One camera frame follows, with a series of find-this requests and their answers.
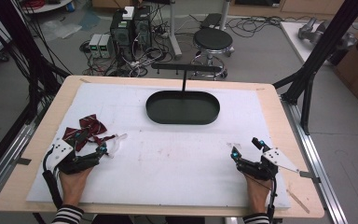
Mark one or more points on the black tape piece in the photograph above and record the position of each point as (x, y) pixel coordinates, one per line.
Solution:
(24, 161)

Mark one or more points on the person's dark-clothed legs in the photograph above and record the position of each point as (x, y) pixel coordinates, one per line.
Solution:
(146, 219)

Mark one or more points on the round white table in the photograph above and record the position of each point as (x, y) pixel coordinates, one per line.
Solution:
(48, 4)

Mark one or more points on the aluminium rail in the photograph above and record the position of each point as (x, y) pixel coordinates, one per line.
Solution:
(3, 161)
(317, 161)

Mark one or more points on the black computer tower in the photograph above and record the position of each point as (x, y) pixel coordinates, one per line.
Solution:
(142, 29)
(121, 31)

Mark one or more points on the clear plastic sheet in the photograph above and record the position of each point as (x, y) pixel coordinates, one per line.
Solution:
(59, 29)

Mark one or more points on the grey metal desk leg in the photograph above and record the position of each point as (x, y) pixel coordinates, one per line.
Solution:
(224, 14)
(174, 34)

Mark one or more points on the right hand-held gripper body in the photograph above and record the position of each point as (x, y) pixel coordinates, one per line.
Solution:
(262, 168)

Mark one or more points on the grey tape piece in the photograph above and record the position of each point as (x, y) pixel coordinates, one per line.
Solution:
(310, 176)

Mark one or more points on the black flat device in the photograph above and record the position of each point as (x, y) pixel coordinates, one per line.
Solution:
(211, 20)

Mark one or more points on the person's left hand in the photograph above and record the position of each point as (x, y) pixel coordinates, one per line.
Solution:
(74, 186)

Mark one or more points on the white foam mat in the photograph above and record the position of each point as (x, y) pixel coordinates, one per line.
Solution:
(174, 161)

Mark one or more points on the grey bench power supply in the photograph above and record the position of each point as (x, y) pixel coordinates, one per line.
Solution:
(105, 46)
(94, 45)

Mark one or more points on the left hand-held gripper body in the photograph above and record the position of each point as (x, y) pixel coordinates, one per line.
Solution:
(62, 153)

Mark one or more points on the red striped bow tie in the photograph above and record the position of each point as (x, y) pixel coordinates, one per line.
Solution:
(92, 124)

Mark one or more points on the black round stool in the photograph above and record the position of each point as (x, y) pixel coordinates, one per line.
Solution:
(213, 40)

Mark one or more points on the clear plastic clip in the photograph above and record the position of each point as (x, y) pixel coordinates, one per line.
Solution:
(115, 145)

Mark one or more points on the black oval tray hanger stand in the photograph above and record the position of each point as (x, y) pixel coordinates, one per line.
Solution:
(183, 109)

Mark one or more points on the black metal frame stand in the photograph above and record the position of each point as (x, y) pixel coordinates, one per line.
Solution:
(21, 53)
(320, 59)

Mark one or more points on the person's right hand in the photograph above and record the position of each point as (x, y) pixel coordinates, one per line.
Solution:
(258, 194)

